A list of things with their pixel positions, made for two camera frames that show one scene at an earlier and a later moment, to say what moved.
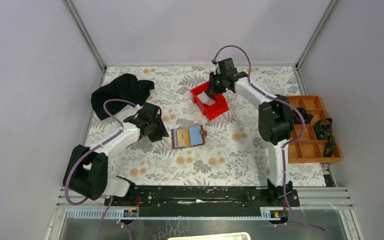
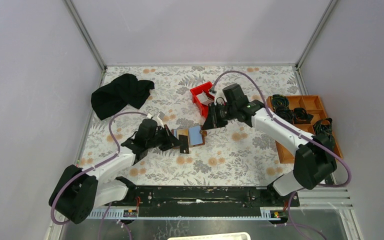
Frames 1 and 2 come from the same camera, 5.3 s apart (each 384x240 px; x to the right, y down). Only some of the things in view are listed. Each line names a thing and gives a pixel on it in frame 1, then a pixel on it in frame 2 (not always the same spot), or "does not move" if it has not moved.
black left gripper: [162, 132] → [171, 141]
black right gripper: [212, 89] → [212, 121]
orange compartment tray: [309, 148] does not move
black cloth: [126, 87] does not move
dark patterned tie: [323, 129] does not move
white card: [206, 99] does not move
